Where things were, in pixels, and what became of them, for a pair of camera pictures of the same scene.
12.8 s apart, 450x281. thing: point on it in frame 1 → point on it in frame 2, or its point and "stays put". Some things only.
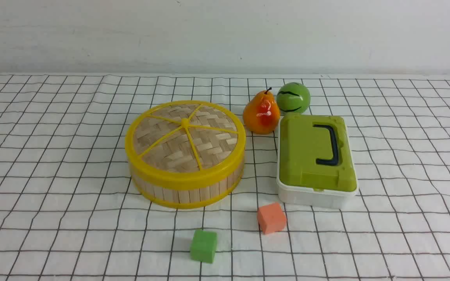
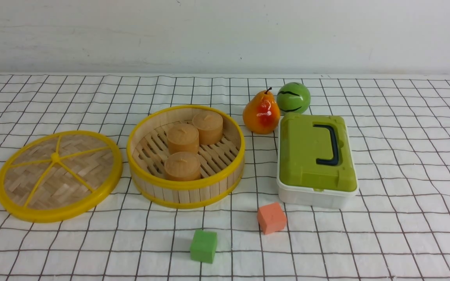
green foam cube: (203, 246) stays put
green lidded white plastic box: (316, 166) stays put
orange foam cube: (271, 218) stays put
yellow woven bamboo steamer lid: (186, 144) → (58, 176)
